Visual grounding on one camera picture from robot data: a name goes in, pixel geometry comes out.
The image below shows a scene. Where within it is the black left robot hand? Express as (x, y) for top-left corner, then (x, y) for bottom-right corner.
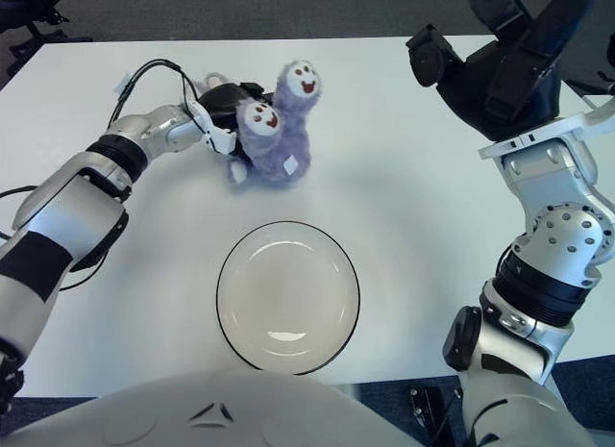
(197, 81), (264, 159)

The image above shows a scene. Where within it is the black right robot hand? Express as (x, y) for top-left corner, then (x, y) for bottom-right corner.
(406, 0), (595, 142)

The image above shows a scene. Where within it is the purple plush bunny doll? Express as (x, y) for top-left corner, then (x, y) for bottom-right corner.
(194, 58), (326, 191)

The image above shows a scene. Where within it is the white plate with black rim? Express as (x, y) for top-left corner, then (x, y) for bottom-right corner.
(215, 220), (361, 376)

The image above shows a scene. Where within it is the black office chair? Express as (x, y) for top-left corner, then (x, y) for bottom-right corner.
(0, 0), (93, 76)

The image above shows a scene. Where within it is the silver robot torso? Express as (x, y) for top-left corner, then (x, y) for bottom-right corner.
(0, 367), (425, 447)

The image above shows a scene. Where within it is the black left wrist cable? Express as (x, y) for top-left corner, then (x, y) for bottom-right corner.
(108, 58), (204, 134)

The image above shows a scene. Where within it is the black left elbow cable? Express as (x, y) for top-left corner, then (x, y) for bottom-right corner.
(0, 185), (131, 292)

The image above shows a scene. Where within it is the black bracket under table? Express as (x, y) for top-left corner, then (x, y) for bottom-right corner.
(407, 384), (451, 441)

